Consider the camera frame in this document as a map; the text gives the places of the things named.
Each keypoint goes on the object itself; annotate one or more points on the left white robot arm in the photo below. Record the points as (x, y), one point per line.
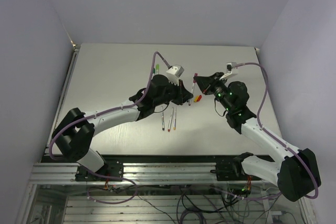
(74, 134)

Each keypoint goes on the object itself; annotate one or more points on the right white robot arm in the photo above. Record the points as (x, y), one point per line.
(292, 170)

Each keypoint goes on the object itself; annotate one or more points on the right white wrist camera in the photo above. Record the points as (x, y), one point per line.
(231, 71)

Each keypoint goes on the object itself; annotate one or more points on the magenta pen cap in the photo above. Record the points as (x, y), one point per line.
(195, 76)

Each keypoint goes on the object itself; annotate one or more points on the blue end white pen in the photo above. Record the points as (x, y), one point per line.
(162, 119)

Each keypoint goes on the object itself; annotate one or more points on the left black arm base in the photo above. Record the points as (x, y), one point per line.
(94, 168)

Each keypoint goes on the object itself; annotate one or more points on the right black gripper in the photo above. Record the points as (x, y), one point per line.
(207, 84)

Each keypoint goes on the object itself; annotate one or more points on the yellow end white pen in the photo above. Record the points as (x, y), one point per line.
(174, 118)

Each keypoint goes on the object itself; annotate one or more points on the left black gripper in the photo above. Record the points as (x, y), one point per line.
(183, 95)

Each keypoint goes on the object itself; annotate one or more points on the magenta end white pen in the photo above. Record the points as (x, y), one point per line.
(192, 92)

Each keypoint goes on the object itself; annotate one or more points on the aluminium rail frame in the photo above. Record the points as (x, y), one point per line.
(156, 189)

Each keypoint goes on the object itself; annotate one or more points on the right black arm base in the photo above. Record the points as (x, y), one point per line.
(229, 168)

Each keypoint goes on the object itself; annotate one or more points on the red end white pen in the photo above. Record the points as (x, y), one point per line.
(170, 120)

